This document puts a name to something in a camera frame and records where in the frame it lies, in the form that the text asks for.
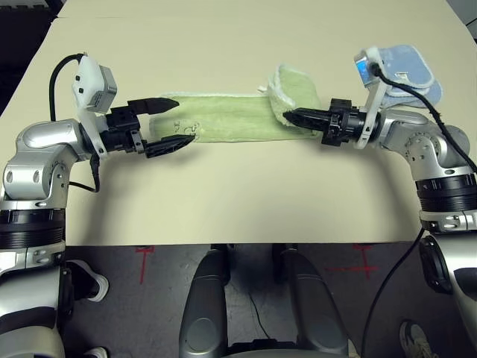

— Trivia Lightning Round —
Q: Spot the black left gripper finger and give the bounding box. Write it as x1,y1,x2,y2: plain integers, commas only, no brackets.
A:
145,134,197,160
127,96,179,116

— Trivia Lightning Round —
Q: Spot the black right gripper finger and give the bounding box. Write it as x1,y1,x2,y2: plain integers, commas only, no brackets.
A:
283,107,332,121
282,114,331,132

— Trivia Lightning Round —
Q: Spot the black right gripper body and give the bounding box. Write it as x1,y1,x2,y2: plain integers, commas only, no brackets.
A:
320,98,382,147

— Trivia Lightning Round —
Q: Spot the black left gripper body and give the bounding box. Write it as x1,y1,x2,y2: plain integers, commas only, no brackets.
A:
97,105,148,154

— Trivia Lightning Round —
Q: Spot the green towel white trim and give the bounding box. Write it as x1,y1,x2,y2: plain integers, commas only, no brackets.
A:
148,63,325,145

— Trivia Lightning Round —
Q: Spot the folded blue towel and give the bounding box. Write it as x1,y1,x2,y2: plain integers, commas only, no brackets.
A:
367,44,444,110

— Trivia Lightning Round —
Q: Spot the black foam floor mat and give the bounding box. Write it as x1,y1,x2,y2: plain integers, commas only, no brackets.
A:
0,0,63,113

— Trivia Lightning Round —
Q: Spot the grey robot left leg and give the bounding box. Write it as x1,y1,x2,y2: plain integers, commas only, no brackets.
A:
178,244,232,358

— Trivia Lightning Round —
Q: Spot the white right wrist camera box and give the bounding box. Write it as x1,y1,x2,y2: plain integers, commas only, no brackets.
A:
353,46,392,150

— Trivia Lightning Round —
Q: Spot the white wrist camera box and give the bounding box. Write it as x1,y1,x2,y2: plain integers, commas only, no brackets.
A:
70,54,119,156
353,46,392,150

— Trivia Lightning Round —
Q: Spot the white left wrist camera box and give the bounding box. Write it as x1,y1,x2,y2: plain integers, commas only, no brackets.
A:
70,54,119,156

